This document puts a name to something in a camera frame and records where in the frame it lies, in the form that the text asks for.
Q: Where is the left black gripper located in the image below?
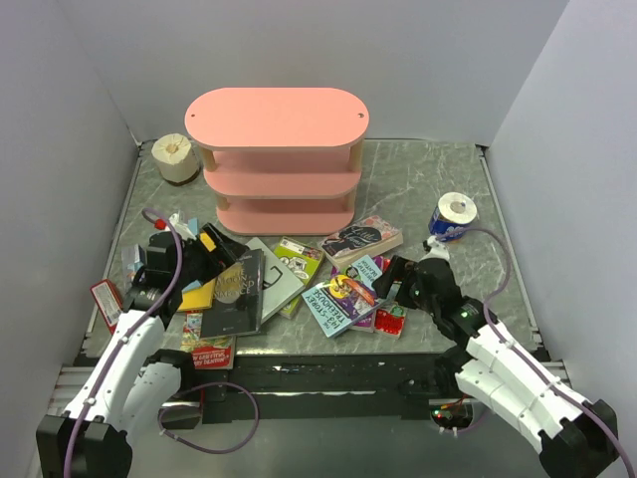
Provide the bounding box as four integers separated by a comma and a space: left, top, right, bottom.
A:
173, 222, 249, 287

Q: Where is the Little Women book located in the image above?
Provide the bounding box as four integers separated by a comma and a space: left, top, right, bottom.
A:
319, 215, 403, 269

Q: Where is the purple 117-Storey Treehouse book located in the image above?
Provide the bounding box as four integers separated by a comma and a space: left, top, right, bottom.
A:
340, 255, 384, 333

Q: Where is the blue 143-Storey Treehouse book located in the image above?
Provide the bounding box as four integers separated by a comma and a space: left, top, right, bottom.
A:
302, 274, 383, 338

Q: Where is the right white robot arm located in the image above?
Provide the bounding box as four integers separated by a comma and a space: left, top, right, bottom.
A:
373, 256, 621, 477

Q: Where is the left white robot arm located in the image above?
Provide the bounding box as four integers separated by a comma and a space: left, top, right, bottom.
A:
36, 223, 248, 477

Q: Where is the light blue book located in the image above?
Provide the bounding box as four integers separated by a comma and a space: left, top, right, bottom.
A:
182, 281, 203, 293

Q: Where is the black Moon and Sixpence book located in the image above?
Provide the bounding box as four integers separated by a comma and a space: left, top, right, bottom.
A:
200, 249, 265, 339

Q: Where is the yellow book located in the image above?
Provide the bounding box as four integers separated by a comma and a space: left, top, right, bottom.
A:
177, 279, 216, 313

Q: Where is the red Storey Treehouse book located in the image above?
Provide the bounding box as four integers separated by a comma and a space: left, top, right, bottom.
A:
374, 303, 407, 339

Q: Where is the grey book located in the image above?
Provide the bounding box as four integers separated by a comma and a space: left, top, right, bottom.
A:
246, 238, 304, 325

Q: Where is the small blue white box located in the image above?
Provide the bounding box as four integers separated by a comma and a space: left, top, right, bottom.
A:
120, 244, 145, 289

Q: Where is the blue wrapped tissue roll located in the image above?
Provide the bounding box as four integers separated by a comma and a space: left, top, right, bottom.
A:
428, 192, 478, 242

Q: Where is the green book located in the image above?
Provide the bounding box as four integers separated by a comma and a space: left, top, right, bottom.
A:
274, 237, 324, 292

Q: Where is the white toilet paper roll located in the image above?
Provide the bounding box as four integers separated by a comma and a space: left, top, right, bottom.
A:
151, 133, 200, 185

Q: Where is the red Treehouse book at edge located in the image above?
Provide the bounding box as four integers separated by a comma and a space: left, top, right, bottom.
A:
180, 312, 236, 370

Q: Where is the pink three-tier shelf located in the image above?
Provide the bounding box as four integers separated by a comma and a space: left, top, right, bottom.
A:
184, 88, 369, 236

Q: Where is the black base bar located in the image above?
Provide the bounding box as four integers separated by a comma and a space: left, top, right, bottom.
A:
186, 353, 462, 424

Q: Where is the small red box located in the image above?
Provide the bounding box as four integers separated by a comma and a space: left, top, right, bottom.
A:
91, 279, 122, 335

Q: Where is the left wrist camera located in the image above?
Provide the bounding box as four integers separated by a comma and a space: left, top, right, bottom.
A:
169, 210, 199, 240

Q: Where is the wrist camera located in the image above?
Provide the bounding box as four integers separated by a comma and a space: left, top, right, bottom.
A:
169, 210, 199, 240
422, 235, 450, 261

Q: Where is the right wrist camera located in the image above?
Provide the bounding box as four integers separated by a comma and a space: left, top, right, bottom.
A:
422, 235, 450, 261

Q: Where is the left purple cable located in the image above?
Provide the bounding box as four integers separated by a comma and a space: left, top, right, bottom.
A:
62, 207, 261, 478

